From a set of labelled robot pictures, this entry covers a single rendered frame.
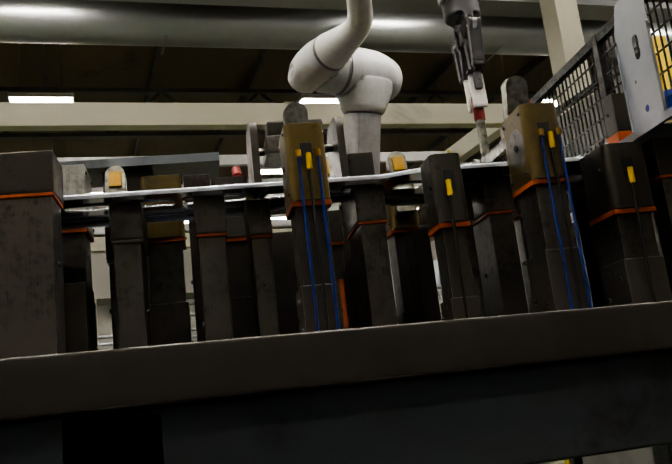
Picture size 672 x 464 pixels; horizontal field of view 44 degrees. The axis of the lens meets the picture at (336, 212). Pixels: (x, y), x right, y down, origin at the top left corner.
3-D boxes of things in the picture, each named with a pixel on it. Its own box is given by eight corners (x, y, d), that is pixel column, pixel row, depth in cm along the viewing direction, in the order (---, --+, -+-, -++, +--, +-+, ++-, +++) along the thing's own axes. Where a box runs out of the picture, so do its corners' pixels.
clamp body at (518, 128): (567, 338, 111) (525, 96, 119) (534, 346, 122) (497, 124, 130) (612, 334, 112) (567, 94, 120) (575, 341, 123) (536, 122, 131)
